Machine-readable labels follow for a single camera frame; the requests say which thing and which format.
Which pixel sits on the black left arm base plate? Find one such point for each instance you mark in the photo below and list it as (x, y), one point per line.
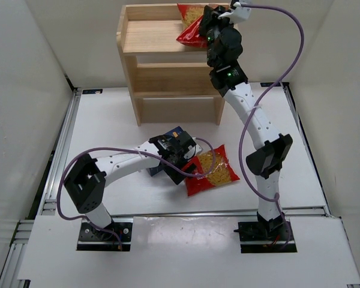
(92, 239)

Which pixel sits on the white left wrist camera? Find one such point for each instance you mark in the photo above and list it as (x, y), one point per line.
(195, 150)

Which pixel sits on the wooden three-tier shelf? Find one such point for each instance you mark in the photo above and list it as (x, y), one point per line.
(167, 81)

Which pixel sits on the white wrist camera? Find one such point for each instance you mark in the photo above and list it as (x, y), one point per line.
(239, 12)
(195, 150)

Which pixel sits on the red fusilli pasta bag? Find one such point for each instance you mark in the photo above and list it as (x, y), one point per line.
(221, 173)
(191, 16)

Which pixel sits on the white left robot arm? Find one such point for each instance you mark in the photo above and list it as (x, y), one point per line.
(87, 179)

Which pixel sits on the blue Barilla rigatoni box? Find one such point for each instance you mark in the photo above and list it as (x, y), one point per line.
(155, 170)

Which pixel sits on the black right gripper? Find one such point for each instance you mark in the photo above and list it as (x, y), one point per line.
(206, 19)

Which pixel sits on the aluminium table rail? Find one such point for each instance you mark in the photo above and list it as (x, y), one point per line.
(44, 203)

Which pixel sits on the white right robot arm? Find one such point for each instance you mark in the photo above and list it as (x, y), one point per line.
(271, 147)

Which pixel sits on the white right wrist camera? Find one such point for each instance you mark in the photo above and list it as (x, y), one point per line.
(239, 12)

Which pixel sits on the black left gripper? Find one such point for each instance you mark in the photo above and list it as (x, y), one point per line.
(177, 171)

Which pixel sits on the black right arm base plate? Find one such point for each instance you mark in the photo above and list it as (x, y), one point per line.
(254, 239)

